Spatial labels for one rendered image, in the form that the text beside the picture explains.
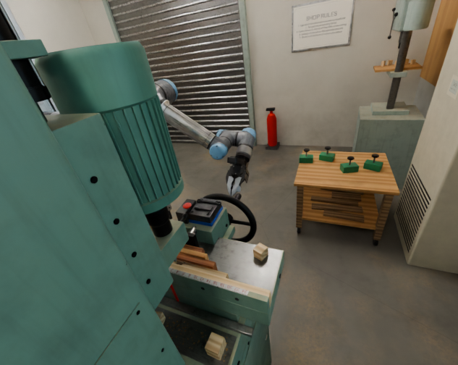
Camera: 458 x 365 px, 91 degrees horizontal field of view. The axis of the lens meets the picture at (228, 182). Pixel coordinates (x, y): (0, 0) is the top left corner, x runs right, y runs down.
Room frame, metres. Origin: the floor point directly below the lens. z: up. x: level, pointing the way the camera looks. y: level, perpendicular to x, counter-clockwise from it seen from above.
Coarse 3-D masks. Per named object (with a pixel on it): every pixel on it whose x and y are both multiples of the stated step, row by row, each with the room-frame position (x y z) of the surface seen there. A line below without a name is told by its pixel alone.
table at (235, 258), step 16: (224, 240) 0.56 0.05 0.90; (208, 256) 0.51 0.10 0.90; (224, 256) 0.50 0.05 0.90; (240, 256) 0.49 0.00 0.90; (272, 256) 0.47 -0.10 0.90; (240, 272) 0.43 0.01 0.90; (256, 272) 0.42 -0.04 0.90; (272, 272) 0.41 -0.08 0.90; (176, 288) 0.43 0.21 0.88; (272, 288) 0.36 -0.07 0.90; (208, 304) 0.38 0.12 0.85; (224, 304) 0.35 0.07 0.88; (272, 304) 0.33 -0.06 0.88; (256, 320) 0.31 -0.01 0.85
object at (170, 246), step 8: (176, 224) 0.49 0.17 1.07; (184, 224) 0.50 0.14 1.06; (176, 232) 0.46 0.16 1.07; (184, 232) 0.49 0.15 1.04; (160, 240) 0.44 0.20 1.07; (168, 240) 0.43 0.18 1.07; (176, 240) 0.45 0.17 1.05; (184, 240) 0.48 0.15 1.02; (160, 248) 0.41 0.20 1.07; (168, 248) 0.42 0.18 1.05; (176, 248) 0.44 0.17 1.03; (168, 256) 0.41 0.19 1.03; (176, 256) 0.43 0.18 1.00; (168, 264) 0.40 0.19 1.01
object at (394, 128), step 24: (408, 0) 1.89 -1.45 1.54; (432, 0) 1.73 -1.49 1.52; (408, 24) 1.78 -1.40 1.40; (408, 48) 1.99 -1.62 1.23; (360, 120) 1.96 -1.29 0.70; (384, 120) 1.87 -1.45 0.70; (408, 120) 1.78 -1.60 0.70; (360, 144) 1.94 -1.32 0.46; (384, 144) 1.85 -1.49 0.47; (408, 144) 1.76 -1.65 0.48; (408, 168) 1.73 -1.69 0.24
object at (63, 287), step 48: (0, 48) 0.26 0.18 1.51; (0, 96) 0.23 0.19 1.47; (0, 144) 0.22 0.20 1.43; (48, 144) 0.25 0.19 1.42; (0, 192) 0.19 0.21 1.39; (48, 192) 0.22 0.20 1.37; (0, 240) 0.17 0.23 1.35; (48, 240) 0.20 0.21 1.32; (96, 240) 0.24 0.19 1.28; (0, 288) 0.15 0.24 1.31; (48, 288) 0.18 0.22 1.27; (96, 288) 0.21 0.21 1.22; (0, 336) 0.13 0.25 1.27; (48, 336) 0.15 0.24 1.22; (96, 336) 0.18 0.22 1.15; (144, 336) 0.22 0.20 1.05
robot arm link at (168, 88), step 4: (160, 80) 1.20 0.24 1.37; (164, 80) 1.21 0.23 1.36; (168, 80) 1.23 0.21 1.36; (156, 84) 1.14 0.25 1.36; (160, 84) 1.15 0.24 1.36; (164, 84) 1.17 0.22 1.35; (168, 84) 1.19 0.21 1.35; (172, 84) 1.22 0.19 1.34; (164, 88) 1.14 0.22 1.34; (168, 88) 1.17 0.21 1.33; (172, 88) 1.20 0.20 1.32; (176, 88) 1.23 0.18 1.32; (164, 92) 1.13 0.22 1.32; (168, 92) 1.15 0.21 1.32; (172, 92) 1.19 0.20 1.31; (176, 92) 1.22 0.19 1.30; (168, 96) 1.15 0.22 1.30; (172, 96) 1.19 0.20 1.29; (176, 96) 1.22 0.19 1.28; (168, 100) 1.15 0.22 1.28; (172, 100) 1.20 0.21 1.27
